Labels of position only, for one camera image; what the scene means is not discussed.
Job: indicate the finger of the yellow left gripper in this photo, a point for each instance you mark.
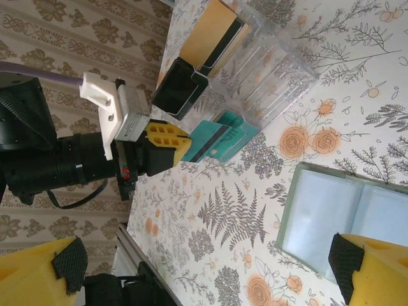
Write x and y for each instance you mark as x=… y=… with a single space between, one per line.
x=165 y=156
x=178 y=133

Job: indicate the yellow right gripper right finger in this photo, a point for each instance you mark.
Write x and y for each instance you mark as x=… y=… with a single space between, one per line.
x=382 y=277

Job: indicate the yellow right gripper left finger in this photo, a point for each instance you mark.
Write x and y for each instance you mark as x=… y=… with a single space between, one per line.
x=28 y=274

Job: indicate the teal credit card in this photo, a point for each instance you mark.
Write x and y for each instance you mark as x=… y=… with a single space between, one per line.
x=199 y=143
x=232 y=118

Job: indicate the black credit card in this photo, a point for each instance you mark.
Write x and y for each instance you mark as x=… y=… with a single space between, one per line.
x=173 y=89
x=201 y=92

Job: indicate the green card holder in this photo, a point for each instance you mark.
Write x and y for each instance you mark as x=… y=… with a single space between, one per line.
x=322 y=210

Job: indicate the gold credit card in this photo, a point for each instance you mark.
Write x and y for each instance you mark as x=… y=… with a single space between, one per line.
x=207 y=35
x=239 y=52
x=224 y=41

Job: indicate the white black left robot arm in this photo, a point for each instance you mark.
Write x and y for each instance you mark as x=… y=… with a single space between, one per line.
x=105 y=290

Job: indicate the black box with orange end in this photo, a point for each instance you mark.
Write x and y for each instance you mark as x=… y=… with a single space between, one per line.
x=274 y=79

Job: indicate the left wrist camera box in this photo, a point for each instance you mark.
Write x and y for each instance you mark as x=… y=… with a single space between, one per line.
x=132 y=108

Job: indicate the white left camera mount bracket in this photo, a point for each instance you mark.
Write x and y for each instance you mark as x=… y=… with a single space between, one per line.
x=99 y=95

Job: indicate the aluminium frame rail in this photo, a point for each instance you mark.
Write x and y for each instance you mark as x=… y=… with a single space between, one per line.
x=127 y=242

